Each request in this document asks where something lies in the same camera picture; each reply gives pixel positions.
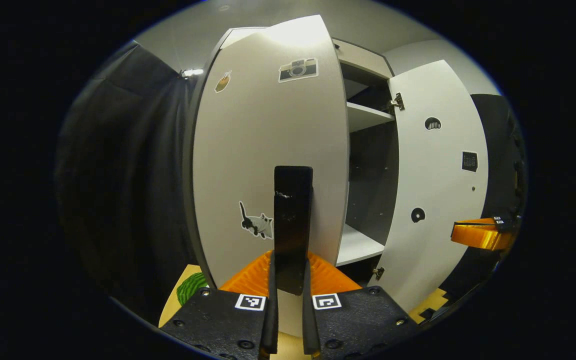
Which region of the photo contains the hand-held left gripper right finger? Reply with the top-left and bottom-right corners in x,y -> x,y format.
302,251 -> 419,360

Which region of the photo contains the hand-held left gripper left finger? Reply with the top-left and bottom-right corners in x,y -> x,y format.
159,250 -> 280,360

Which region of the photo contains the shoe cabinet door headphone sticker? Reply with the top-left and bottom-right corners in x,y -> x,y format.
368,60 -> 490,313

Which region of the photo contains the black door handle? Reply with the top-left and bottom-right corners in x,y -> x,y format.
273,165 -> 314,296

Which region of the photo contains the beige double-door shoe cabinet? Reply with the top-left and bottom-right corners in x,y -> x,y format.
183,26 -> 401,291

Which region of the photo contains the shoe cabinet door camera sticker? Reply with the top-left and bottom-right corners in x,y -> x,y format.
191,14 -> 351,338

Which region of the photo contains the white cabinet shelf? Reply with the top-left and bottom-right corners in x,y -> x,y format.
336,223 -> 386,267
346,101 -> 395,133

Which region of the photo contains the green watermelon toy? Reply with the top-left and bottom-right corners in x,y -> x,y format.
176,272 -> 210,307

